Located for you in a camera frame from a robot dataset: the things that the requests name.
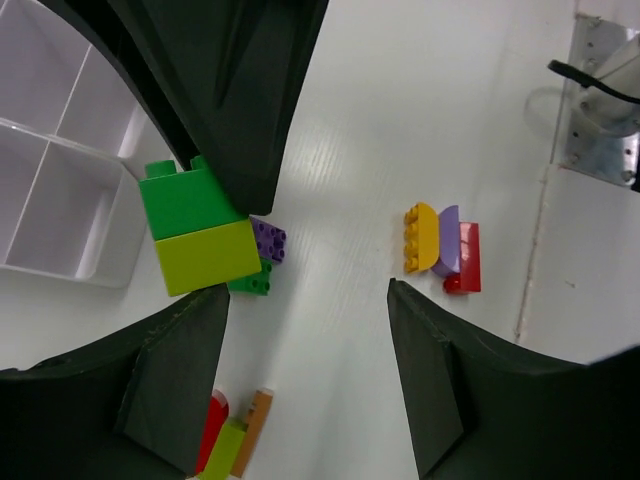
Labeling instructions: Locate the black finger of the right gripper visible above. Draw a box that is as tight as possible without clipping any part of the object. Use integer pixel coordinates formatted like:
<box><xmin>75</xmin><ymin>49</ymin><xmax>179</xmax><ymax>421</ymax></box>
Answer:
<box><xmin>49</xmin><ymin>0</ymin><xmax>327</xmax><ymax>213</ymax></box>

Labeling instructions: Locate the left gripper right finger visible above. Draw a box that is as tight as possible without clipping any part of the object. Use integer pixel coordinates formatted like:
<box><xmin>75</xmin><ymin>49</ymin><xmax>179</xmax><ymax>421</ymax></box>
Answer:
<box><xmin>387</xmin><ymin>279</ymin><xmax>639</xmax><ymax>479</ymax></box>

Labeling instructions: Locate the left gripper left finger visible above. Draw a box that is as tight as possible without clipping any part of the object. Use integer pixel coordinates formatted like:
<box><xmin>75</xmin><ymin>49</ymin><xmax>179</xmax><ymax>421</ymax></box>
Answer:
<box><xmin>1</xmin><ymin>287</ymin><xmax>230</xmax><ymax>479</ymax></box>

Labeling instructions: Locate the brown lego plate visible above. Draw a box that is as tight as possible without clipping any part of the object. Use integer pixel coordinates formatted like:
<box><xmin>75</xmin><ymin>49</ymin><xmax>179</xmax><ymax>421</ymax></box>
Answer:
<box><xmin>230</xmin><ymin>388</ymin><xmax>274</xmax><ymax>479</ymax></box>

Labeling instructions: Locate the long red lego brick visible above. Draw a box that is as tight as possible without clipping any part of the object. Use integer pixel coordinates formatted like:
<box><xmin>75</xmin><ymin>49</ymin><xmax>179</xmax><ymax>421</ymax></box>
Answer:
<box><xmin>443</xmin><ymin>222</ymin><xmax>482</xmax><ymax>295</ymax></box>

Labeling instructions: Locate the dark green lego brick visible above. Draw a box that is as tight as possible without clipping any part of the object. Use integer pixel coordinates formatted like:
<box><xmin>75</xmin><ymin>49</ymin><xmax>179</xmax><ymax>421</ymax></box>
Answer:
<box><xmin>139</xmin><ymin>155</ymin><xmax>246</xmax><ymax>241</ymax></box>

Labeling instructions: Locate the lavender curved lego brick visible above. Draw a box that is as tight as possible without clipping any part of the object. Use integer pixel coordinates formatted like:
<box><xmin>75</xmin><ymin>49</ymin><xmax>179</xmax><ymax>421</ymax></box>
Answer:
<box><xmin>431</xmin><ymin>205</ymin><xmax>461</xmax><ymax>278</ymax></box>

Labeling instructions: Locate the lime green lego brick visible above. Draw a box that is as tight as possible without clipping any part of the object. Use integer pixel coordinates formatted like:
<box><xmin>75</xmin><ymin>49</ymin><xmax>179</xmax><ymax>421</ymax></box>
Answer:
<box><xmin>155</xmin><ymin>219</ymin><xmax>261</xmax><ymax>296</ymax></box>

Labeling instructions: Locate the yellow lego brick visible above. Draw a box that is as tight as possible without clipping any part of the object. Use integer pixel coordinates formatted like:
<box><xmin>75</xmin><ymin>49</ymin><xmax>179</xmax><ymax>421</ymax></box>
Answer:
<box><xmin>404</xmin><ymin>202</ymin><xmax>440</xmax><ymax>273</ymax></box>

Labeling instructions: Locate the small green lego brick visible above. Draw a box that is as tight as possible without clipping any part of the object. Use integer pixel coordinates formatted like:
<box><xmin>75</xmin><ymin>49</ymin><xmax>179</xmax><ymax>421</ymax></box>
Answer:
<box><xmin>227</xmin><ymin>259</ymin><xmax>273</xmax><ymax>296</ymax></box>

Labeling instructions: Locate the purple lego plate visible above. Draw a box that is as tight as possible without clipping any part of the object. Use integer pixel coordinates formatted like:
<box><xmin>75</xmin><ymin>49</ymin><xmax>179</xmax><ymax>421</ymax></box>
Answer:
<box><xmin>249</xmin><ymin>217</ymin><xmax>287</xmax><ymax>264</ymax></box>

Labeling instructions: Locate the right white compartment tray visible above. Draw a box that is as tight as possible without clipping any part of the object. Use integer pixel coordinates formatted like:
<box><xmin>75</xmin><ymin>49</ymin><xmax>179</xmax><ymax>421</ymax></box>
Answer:
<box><xmin>1</xmin><ymin>1</ymin><xmax>147</xmax><ymax>158</ymax></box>

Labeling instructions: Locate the white compartment tray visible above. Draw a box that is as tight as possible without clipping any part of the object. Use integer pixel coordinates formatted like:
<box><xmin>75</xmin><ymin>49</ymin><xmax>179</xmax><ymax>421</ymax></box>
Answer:
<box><xmin>1</xmin><ymin>120</ymin><xmax>146</xmax><ymax>288</ymax></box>
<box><xmin>1</xmin><ymin>1</ymin><xmax>147</xmax><ymax>158</ymax></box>

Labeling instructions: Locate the left white compartment tray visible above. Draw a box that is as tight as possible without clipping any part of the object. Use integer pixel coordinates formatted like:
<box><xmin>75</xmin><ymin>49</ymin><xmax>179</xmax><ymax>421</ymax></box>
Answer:
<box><xmin>1</xmin><ymin>120</ymin><xmax>146</xmax><ymax>288</ymax></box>

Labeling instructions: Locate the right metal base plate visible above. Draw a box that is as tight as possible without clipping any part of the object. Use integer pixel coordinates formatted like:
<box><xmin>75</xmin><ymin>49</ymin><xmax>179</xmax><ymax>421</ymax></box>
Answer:
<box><xmin>548</xmin><ymin>14</ymin><xmax>639</xmax><ymax>191</ymax></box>

